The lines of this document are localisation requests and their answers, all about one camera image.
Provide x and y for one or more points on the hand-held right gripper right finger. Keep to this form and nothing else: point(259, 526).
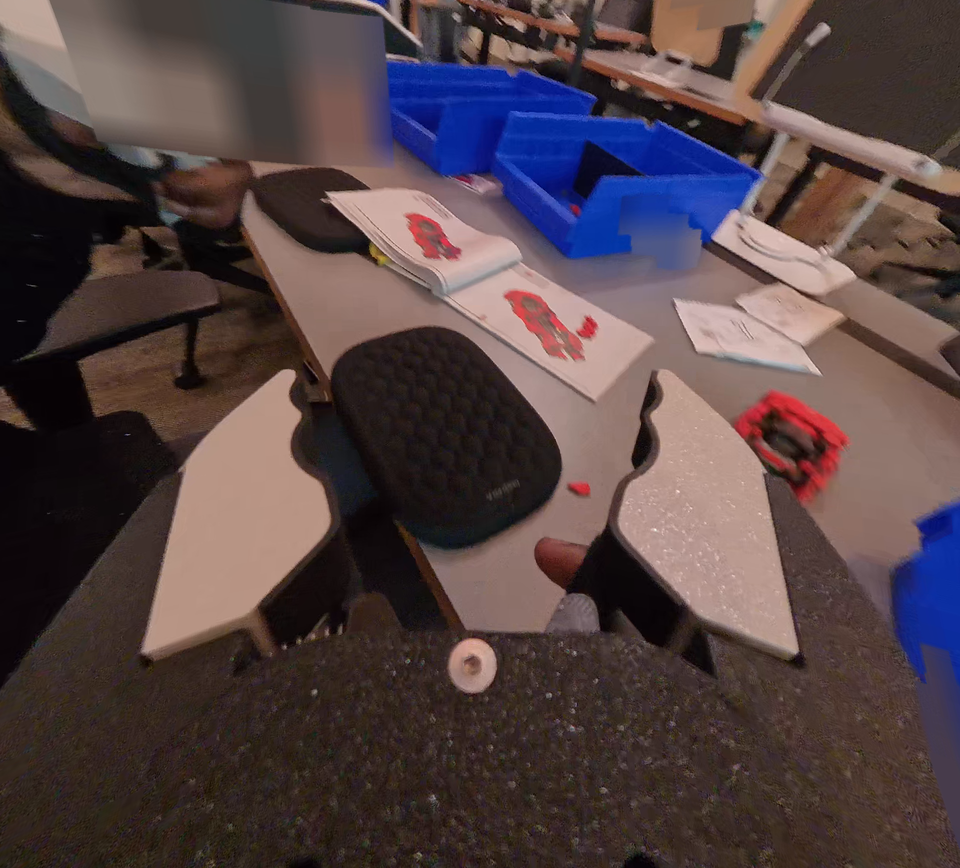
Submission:
point(697, 523)

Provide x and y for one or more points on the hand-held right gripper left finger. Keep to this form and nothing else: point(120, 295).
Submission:
point(240, 508)

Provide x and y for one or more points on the person's right hand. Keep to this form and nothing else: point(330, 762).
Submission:
point(559, 560)

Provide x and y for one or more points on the red toy brick car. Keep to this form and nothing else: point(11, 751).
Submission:
point(825, 448)

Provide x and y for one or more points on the white instruction sheet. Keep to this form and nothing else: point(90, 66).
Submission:
point(727, 335)

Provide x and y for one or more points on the open instruction booklet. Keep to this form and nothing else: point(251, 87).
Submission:
point(600, 350)

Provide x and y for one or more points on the black padded armrest cushion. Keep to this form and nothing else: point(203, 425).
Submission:
point(442, 433)
point(300, 208)

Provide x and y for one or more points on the grey office chair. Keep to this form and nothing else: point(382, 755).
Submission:
point(127, 313)

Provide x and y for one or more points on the thin instruction booklet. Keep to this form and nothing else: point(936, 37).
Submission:
point(795, 313)

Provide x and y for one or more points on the blue plastic bin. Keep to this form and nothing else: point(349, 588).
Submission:
point(450, 125)
point(926, 583)
point(720, 185)

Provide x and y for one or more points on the yellow brick piece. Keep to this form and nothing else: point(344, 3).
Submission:
point(379, 254)

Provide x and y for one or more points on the black flat box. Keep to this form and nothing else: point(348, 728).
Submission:
point(604, 167)

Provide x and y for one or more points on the small red white packet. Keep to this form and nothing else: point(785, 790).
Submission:
point(474, 183)

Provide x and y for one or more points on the long wooden table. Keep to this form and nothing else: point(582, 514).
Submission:
point(660, 77)

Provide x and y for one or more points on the black partition panel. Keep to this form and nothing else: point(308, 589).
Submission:
point(877, 20)

